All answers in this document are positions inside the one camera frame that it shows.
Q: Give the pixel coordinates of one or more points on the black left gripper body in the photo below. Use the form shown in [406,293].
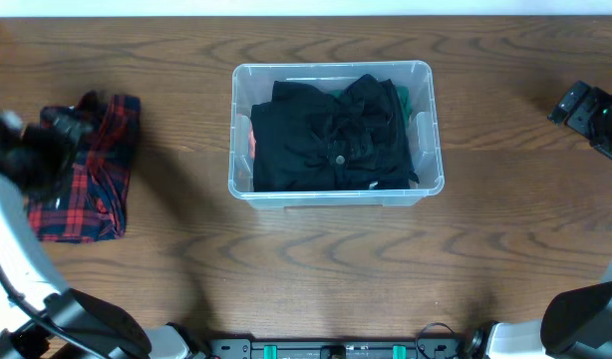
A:
[63,129]

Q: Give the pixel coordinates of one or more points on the clear plastic storage bin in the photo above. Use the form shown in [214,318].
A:
[252,84]

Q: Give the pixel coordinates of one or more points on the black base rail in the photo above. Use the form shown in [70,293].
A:
[424,348]

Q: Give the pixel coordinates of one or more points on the pink crumpled cloth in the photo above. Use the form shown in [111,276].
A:
[251,142]

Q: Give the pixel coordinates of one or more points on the red plaid shirt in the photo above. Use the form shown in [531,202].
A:
[93,206]

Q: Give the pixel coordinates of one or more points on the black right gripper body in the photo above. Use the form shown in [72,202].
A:
[601,120]

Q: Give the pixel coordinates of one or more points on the green cloth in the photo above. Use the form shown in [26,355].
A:
[405,102]

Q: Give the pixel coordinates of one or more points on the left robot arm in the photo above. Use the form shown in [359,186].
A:
[36,302]

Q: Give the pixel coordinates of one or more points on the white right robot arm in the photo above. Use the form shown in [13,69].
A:
[576,323]

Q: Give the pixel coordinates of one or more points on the black garment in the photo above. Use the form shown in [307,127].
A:
[350,139]

